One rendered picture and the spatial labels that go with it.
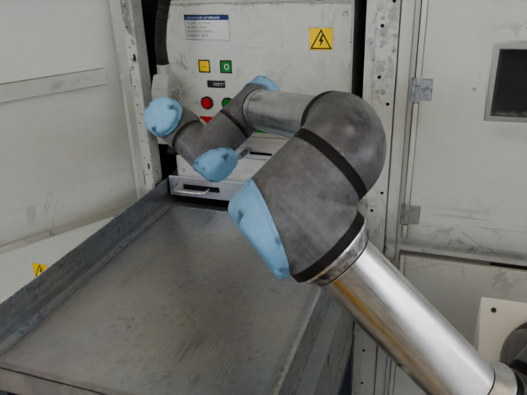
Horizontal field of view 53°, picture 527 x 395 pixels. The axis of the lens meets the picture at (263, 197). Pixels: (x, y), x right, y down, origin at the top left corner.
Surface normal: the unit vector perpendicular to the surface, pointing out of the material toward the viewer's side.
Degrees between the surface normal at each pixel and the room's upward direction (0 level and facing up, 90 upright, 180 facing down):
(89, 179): 90
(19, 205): 90
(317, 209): 66
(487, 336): 45
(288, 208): 62
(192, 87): 90
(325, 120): 27
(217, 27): 90
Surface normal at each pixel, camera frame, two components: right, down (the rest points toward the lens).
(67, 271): 0.94, 0.11
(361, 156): 0.42, 0.00
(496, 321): -0.24, -0.37
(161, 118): -0.33, -0.15
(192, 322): -0.04, -0.91
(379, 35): -0.33, 0.40
